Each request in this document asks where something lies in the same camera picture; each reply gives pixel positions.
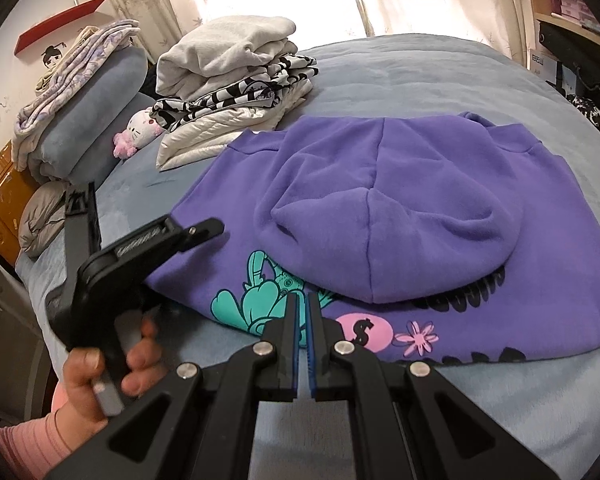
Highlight grey-blue pillow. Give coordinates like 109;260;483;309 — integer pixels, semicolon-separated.
27;47;149;186

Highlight beige puffy pillow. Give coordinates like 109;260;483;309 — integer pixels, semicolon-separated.
19;180;73;260

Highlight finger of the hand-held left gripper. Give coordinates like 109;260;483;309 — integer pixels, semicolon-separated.
171;217;227;255
63;181;102;290

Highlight light grey sweatshirt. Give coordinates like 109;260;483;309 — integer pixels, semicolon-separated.
156;15;299;103

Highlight white puffy jacket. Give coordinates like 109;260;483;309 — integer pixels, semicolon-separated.
155;77;315;171

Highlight white and pink cat plush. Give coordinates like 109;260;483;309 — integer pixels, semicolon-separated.
112;108;167;160

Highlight person's left forearm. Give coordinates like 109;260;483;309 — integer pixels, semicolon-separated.
0;402;113;480

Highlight black and white patterned garment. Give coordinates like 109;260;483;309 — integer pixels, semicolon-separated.
150;52;321;128

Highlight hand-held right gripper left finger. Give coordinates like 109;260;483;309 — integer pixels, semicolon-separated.
45;292;301;480

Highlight black figure wall sticker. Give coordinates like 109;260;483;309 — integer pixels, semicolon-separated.
40;42;70;70

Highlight purple printed hoodie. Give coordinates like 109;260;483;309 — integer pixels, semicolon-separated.
145;110;600;366

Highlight black bag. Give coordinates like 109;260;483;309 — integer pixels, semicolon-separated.
540;22;600;96

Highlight grey-blue bed blanket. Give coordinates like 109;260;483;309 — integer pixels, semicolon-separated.
15;32;600;480

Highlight person's left hand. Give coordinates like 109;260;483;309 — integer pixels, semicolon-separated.
61;317;170;443

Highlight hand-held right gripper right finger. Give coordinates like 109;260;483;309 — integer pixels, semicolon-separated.
307;291;561;480

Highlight folded floral quilt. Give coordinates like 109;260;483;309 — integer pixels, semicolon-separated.
12;19;142;171

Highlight black and white spotted cloth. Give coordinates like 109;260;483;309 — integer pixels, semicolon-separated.
566;92;600;156

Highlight stack of pink boxes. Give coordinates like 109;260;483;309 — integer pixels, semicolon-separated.
550;0;592;20

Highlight orange wooden cabinet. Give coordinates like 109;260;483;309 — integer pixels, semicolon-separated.
0;141;38;267

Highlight red wall shelf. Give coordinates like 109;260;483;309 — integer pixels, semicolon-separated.
14;0;107;56

